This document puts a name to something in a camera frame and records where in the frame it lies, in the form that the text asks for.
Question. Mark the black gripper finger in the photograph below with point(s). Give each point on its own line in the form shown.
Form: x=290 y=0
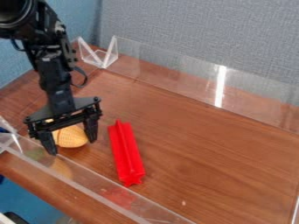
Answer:
x=47 y=142
x=91 y=128

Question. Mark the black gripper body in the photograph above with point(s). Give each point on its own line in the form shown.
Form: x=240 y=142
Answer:
x=63 y=110

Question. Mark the yellow green toy corn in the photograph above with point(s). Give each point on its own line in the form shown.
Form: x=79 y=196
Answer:
x=69 y=137

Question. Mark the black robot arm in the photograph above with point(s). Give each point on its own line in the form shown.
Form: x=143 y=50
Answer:
x=29 y=24

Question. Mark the red star-shaped plastic bar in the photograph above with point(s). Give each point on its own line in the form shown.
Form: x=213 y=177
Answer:
x=129 y=167

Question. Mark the clear acrylic left bracket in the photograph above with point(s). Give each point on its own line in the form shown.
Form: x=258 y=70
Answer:
x=9 y=142

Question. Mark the clear acrylic front wall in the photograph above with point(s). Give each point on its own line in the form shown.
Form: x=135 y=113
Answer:
x=84 y=194

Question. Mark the clear acrylic wall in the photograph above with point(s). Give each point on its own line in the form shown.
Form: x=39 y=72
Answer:
x=84 y=194
x=243 y=93

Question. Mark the clear acrylic corner bracket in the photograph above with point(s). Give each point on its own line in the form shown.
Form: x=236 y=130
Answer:
x=99 y=58

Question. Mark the clear acrylic back wall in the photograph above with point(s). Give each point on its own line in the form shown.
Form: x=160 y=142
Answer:
x=243 y=93

